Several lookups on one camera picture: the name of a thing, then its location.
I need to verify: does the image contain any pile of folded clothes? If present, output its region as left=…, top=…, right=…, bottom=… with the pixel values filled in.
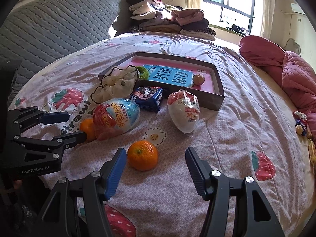
left=126, top=0, right=216, bottom=41

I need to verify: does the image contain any grey quilted headboard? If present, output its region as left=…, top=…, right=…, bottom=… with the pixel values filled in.
left=1, top=0, right=132, bottom=102

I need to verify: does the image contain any pink quilted blanket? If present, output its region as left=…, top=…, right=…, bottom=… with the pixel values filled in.
left=239, top=35, right=316, bottom=137

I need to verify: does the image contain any orange mandarin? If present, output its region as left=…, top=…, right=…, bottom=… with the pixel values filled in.
left=79, top=118, right=96, bottom=142
left=127, top=140, right=159, bottom=171

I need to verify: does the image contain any heart shaped chair back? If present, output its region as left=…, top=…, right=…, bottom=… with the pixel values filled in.
left=283, top=38, right=301, bottom=56

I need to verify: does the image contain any white air conditioner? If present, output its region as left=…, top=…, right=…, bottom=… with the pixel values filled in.
left=291, top=3, right=305, bottom=15

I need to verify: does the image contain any yellow snack packet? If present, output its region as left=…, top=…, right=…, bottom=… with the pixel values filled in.
left=308, top=139, right=316, bottom=165

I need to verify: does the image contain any brown walnut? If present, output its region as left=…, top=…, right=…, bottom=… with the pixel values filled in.
left=192, top=74, right=205, bottom=86

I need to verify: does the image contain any dark shallow cardboard box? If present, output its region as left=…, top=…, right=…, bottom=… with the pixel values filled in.
left=98, top=52, right=224, bottom=111

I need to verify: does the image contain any white red toy egg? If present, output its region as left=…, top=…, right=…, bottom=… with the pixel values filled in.
left=167, top=89, right=200, bottom=134

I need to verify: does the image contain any green knitted ring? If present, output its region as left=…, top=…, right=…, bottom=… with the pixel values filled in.
left=136, top=66, right=151, bottom=80

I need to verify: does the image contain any window with dark frame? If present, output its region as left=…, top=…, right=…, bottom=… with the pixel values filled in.
left=201, top=0, right=255, bottom=35

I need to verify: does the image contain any cream fabric scrunchie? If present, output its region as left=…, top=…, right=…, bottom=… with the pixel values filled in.
left=90, top=65, right=140, bottom=104

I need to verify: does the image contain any small colourful toy figure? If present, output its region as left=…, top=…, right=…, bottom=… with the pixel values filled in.
left=292, top=111, right=312, bottom=139

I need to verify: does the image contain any red blue toy egg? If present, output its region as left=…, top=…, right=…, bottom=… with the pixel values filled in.
left=93, top=99, right=140, bottom=141

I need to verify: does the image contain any blue cookie packet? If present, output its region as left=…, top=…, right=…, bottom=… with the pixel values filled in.
left=130, top=87, right=163, bottom=113

